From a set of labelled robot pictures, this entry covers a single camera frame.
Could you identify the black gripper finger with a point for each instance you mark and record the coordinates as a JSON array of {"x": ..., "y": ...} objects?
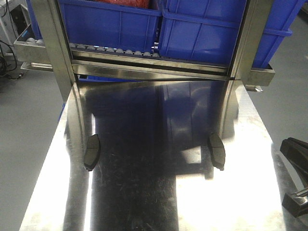
[
  {"x": 296, "y": 152},
  {"x": 296, "y": 203}
]

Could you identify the dark grey brake pad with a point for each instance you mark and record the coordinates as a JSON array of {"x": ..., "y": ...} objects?
[{"x": 217, "y": 151}]

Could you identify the large blue bin right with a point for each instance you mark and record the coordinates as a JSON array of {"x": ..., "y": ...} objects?
[{"x": 207, "y": 30}]

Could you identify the large blue bin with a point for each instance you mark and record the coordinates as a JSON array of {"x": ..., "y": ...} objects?
[
  {"x": 207, "y": 30},
  {"x": 95, "y": 23}
]

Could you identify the large blue bin left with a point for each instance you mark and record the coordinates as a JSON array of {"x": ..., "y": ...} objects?
[{"x": 95, "y": 23}]

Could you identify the steel rack frame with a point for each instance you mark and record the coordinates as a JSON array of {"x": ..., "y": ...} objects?
[{"x": 66, "y": 62}]

